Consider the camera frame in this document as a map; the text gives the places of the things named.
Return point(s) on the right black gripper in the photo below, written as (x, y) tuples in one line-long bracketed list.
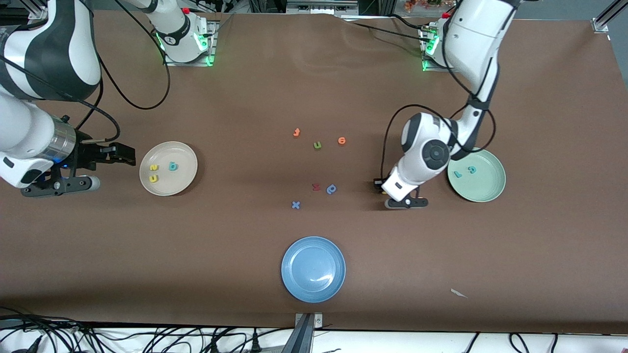
[(87, 153)]

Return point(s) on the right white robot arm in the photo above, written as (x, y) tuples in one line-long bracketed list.
[(54, 49)]

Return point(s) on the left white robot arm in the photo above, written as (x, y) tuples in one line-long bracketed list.
[(434, 154)]

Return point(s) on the blue foam letter p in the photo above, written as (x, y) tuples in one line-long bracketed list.
[(331, 189)]

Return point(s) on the beige brown plate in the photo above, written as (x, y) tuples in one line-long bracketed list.
[(168, 189)]

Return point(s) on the green plate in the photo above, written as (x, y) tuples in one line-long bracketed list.
[(483, 186)]

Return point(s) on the blue plate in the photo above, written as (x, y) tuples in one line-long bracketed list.
[(313, 269)]

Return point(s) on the brown table cover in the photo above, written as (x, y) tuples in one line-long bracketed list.
[(314, 73)]

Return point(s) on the white paper scrap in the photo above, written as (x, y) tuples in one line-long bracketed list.
[(458, 293)]

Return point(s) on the dark grey pole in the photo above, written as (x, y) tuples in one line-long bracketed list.
[(300, 340)]

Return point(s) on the orange dried flowers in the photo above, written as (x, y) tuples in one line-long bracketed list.
[(417, 5)]

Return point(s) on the grey metal box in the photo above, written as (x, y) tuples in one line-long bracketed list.
[(319, 7)]

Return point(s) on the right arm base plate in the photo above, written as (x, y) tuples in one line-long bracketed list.
[(169, 62)]

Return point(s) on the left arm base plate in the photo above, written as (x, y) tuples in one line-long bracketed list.
[(425, 67)]

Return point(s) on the silver metal bracket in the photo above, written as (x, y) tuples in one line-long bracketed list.
[(316, 320)]

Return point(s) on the aluminium frame profile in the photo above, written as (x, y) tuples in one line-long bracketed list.
[(37, 5), (599, 24)]

